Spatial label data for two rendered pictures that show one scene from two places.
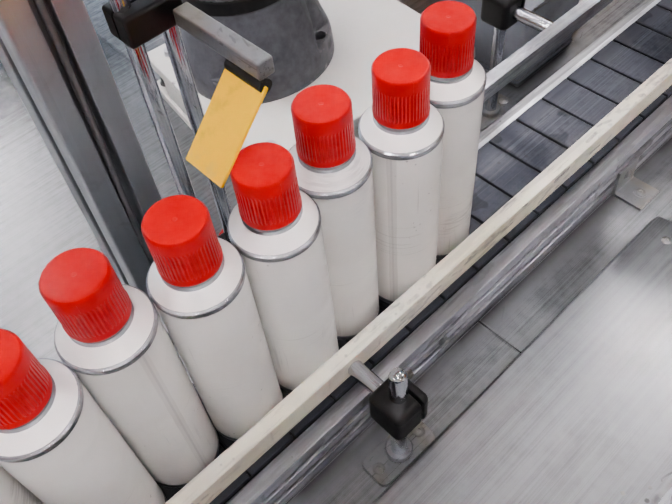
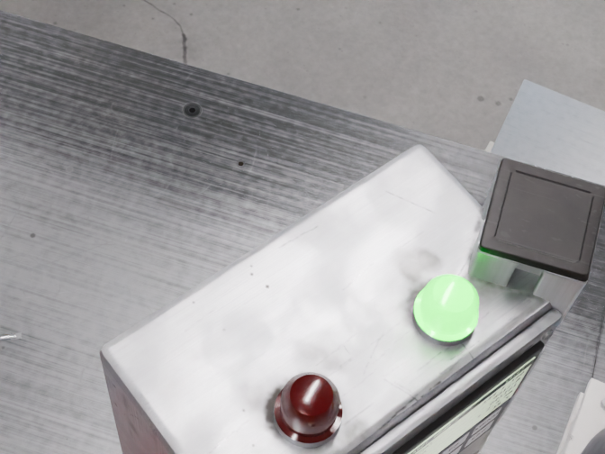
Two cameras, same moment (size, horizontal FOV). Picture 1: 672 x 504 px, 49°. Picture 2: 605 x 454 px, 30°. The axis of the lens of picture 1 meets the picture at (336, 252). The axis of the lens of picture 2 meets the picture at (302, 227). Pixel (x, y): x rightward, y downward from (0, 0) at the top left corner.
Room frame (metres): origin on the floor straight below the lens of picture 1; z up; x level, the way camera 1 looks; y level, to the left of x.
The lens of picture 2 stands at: (0.13, 0.03, 1.88)
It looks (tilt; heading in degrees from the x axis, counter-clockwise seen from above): 60 degrees down; 49
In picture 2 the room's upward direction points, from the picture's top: 8 degrees clockwise
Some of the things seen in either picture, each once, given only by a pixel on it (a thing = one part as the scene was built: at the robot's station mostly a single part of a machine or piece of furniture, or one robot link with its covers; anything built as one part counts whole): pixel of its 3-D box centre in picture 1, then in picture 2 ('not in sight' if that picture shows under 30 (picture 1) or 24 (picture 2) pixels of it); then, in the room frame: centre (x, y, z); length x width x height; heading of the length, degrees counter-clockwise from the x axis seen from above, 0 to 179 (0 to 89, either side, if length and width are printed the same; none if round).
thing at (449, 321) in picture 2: not in sight; (448, 304); (0.31, 0.14, 1.49); 0.03 x 0.03 x 0.02
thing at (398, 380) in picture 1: (399, 414); not in sight; (0.21, -0.03, 0.89); 0.03 x 0.03 x 0.12; 38
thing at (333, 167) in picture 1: (335, 224); not in sight; (0.30, 0.00, 0.98); 0.05 x 0.05 x 0.20
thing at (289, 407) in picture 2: not in sight; (310, 404); (0.24, 0.14, 1.49); 0.03 x 0.03 x 0.02
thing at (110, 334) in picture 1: (138, 379); not in sight; (0.21, 0.12, 0.98); 0.05 x 0.05 x 0.20
